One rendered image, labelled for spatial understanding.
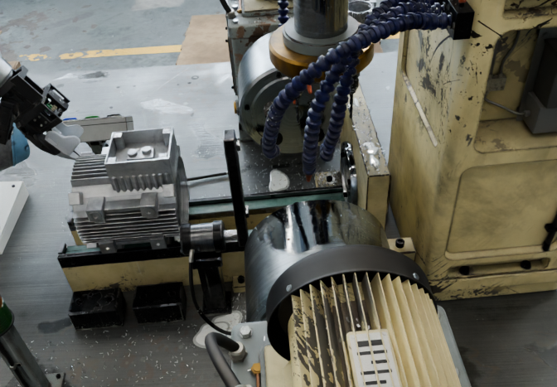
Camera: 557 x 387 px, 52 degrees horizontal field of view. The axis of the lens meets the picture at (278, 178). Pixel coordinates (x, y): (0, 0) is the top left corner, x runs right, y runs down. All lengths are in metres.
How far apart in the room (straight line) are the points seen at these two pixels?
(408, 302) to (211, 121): 1.26
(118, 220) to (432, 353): 0.74
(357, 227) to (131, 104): 1.16
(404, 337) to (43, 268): 1.06
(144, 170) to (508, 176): 0.65
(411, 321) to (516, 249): 0.68
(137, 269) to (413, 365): 0.85
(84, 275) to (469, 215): 0.79
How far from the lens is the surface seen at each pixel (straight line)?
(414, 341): 0.54
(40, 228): 1.55
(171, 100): 1.88
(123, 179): 1.12
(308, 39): 0.96
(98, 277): 1.30
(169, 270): 1.27
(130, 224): 1.14
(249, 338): 0.77
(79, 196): 1.14
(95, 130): 1.35
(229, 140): 0.92
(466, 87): 0.90
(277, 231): 0.90
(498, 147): 1.01
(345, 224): 0.90
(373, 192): 1.03
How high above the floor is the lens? 1.80
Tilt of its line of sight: 41 degrees down
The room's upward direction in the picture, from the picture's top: 4 degrees counter-clockwise
